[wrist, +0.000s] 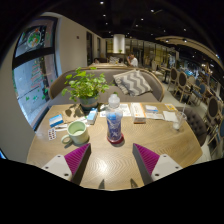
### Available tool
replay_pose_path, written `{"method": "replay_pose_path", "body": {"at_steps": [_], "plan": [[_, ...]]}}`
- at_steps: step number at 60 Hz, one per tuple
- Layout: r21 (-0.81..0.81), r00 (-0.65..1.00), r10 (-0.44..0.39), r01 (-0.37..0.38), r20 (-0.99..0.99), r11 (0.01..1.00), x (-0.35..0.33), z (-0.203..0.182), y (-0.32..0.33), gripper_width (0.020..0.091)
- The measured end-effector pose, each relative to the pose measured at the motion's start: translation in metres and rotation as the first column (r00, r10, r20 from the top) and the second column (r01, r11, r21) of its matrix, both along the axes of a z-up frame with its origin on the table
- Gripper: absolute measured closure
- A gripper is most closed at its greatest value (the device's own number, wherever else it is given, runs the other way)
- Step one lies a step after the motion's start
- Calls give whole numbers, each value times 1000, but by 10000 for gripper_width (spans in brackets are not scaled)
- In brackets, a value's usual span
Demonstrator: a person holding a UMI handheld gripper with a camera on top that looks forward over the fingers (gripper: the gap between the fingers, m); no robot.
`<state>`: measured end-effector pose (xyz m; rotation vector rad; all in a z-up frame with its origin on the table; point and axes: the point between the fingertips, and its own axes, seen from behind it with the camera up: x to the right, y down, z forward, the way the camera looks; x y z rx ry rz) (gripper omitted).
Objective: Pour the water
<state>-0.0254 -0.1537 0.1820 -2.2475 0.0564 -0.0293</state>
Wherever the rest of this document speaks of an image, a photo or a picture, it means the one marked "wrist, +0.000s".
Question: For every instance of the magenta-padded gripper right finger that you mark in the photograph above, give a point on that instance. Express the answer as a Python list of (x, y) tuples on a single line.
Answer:
[(148, 160)]

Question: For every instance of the pale green mug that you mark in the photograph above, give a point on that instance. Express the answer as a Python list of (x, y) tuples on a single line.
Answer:
[(78, 133)]

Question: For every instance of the person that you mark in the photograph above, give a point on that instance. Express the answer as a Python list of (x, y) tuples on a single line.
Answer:
[(133, 60)]

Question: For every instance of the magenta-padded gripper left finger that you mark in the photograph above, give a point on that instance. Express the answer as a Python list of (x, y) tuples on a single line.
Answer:
[(75, 160)]

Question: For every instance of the group of dining chairs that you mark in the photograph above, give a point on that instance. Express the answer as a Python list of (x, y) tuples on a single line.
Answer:
[(211, 110)]

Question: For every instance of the clear blue-labelled drink bottle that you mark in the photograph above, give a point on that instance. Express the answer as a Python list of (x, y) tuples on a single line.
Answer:
[(114, 125)]

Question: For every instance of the flat round red coaster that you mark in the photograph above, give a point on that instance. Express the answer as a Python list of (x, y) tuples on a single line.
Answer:
[(115, 141)]

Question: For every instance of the clear plastic cup with straw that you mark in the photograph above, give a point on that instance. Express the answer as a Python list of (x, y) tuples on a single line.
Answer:
[(179, 121)]

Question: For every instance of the white napkin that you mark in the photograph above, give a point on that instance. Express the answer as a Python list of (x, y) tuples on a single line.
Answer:
[(169, 116)]

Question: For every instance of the grey tufted chair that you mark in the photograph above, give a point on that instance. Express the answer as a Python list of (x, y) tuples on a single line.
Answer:
[(196, 125)]

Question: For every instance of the green potted plant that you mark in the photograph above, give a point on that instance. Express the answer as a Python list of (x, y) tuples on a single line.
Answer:
[(86, 86)]

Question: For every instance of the light blue tissue pack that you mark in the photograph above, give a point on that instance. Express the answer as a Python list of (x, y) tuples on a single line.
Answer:
[(92, 116)]

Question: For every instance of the grey curved sofa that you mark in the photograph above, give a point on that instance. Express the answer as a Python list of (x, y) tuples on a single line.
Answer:
[(106, 76)]

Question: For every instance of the pill blister pack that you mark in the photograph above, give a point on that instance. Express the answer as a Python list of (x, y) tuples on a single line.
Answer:
[(52, 134)]

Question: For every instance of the decorated window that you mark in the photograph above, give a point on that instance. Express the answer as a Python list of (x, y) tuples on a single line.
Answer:
[(31, 76)]

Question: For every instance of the group of ceiling lights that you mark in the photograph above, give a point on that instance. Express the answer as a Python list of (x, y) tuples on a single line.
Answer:
[(152, 10)]

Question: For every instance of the grey chevron pillow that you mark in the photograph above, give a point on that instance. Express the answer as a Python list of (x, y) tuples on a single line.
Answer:
[(132, 82)]

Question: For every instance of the white paper receipt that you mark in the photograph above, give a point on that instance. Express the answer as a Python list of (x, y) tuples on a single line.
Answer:
[(155, 116)]

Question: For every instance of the yellow card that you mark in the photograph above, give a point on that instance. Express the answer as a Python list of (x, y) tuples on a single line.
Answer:
[(170, 107)]

